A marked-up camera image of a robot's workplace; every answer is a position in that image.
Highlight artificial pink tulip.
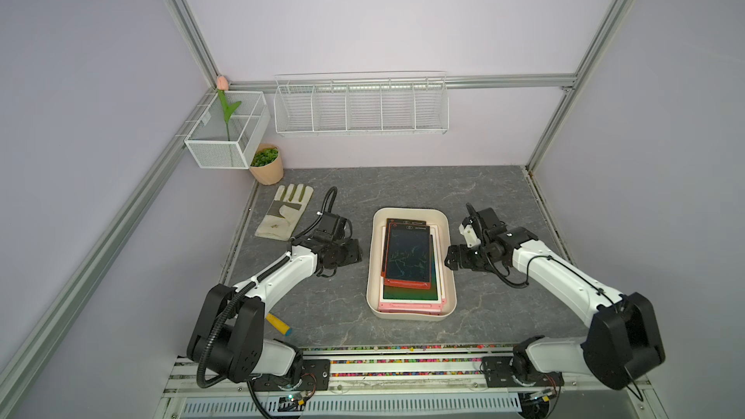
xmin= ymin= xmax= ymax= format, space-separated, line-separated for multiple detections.
xmin=215 ymin=76 xmax=242 ymax=142

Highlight beige work glove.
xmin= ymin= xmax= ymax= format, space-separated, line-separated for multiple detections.
xmin=254 ymin=184 xmax=314 ymax=241

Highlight white mesh wall box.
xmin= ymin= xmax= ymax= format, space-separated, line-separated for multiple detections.
xmin=184 ymin=90 xmax=271 ymax=170

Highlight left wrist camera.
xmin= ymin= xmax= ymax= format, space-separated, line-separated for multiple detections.
xmin=316 ymin=213 xmax=348 ymax=239

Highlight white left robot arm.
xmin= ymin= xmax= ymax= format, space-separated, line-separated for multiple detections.
xmin=187 ymin=232 xmax=362 ymax=389

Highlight cream plastic storage tray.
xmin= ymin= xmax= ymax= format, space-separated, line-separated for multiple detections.
xmin=367 ymin=208 xmax=457 ymax=321

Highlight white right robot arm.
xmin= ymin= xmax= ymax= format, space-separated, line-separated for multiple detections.
xmin=445 ymin=226 xmax=667 ymax=390

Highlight small red writing tablet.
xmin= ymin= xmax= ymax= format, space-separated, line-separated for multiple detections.
xmin=381 ymin=218 xmax=433 ymax=290

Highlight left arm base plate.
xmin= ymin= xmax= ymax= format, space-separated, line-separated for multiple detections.
xmin=251 ymin=358 xmax=331 ymax=392

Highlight white wire wall shelf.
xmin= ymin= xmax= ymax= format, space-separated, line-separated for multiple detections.
xmin=274 ymin=71 xmax=450 ymax=136

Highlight yellow blue handled tool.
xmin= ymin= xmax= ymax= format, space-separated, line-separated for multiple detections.
xmin=266 ymin=313 xmax=292 ymax=337

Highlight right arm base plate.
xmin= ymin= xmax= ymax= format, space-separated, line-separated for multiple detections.
xmin=479 ymin=355 xmax=565 ymax=388

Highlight potted green plant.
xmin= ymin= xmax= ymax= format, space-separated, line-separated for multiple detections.
xmin=249 ymin=144 xmax=284 ymax=185

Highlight white writing tablet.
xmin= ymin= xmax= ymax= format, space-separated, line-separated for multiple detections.
xmin=377 ymin=226 xmax=445 ymax=306

